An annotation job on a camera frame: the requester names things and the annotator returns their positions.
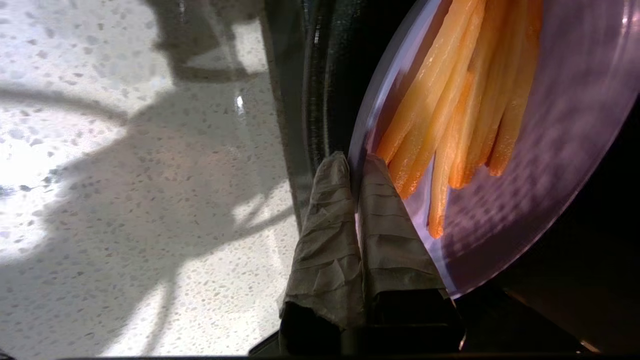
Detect orange carrot sticks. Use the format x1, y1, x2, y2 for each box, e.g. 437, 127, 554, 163
389, 0, 488, 200

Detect silver Panasonic microwave body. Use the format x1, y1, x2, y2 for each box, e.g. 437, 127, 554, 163
260, 0, 640, 357

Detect lilac round plate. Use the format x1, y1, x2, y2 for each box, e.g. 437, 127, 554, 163
348, 0, 640, 299

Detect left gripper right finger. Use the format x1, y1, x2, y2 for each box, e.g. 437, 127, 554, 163
356, 153, 467, 332

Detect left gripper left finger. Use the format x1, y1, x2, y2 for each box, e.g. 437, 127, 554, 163
279, 151, 367, 354

